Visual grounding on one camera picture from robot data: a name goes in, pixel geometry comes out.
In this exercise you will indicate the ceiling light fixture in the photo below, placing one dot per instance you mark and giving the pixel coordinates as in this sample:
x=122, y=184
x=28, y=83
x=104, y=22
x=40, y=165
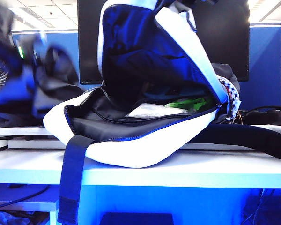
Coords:
x=267, y=10
x=35, y=17

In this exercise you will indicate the black box under table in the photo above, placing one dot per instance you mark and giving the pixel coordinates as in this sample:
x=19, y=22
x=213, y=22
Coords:
x=135, y=219

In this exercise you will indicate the white and gray backpack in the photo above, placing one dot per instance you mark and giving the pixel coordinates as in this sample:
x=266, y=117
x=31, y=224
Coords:
x=131, y=154

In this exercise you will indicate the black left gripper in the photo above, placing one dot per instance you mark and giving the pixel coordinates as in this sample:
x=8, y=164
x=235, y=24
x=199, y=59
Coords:
x=29, y=50

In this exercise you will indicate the black monitor screen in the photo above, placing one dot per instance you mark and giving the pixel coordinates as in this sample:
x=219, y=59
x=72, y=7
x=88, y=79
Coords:
x=224, y=47

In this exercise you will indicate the blue partition panel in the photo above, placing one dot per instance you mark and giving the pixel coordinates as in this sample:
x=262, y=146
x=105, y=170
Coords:
x=68, y=42
x=264, y=65

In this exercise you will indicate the green item in backpack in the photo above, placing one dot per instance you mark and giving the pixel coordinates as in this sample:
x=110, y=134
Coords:
x=192, y=103

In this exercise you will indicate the white paper packet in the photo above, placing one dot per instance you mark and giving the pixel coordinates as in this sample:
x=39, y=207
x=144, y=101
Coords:
x=154, y=111

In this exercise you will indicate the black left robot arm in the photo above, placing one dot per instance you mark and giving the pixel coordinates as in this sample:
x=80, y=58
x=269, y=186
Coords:
x=2, y=35

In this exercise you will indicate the gray clothes with blue lining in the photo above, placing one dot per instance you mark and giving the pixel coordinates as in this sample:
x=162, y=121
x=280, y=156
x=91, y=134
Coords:
x=56, y=93

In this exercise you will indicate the crumpled clear plastic bag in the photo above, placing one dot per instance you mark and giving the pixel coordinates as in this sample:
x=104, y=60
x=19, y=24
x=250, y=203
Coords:
x=14, y=218

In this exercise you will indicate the white low shelf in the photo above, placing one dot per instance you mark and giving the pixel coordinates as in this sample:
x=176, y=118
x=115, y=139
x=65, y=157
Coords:
x=25, y=205

